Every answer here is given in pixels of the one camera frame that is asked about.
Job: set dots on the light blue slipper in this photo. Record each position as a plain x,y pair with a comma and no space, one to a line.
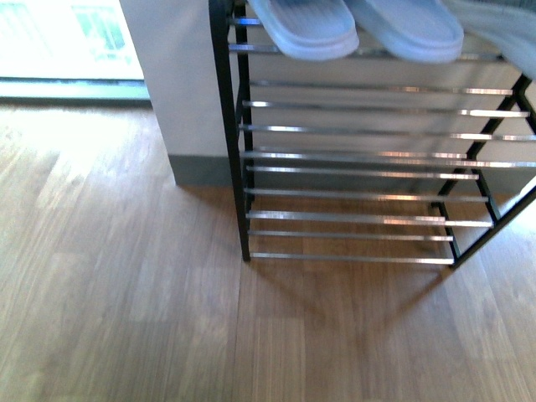
309,30
417,31

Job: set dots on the grey knit sneaker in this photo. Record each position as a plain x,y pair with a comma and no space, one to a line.
509,25

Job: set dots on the black metal shoe rack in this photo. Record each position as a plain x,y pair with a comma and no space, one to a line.
369,159

